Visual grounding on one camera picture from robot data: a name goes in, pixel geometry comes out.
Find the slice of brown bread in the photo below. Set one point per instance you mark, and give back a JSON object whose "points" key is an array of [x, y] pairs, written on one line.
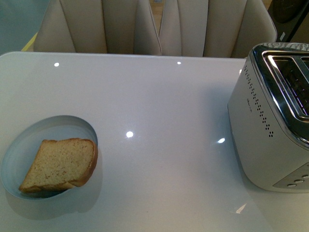
{"points": [[61, 165]]}

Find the white round plate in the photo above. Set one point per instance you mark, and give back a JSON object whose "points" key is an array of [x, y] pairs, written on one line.
{"points": [[22, 151]]}

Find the beige chair on left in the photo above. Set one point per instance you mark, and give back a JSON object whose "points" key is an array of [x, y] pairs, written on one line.
{"points": [[98, 26]]}

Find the beige chair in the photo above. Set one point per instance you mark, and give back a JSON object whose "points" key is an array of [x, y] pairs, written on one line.
{"points": [[214, 28], [98, 26]]}

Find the beige chair on right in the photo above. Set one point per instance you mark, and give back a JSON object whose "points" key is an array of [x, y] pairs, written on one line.
{"points": [[214, 28]]}

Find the white chrome two-slot toaster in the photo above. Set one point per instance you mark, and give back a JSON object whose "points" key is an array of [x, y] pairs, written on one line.
{"points": [[269, 117]]}

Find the dark grey washing machine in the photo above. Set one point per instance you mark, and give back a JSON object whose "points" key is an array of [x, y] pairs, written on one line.
{"points": [[291, 19]]}

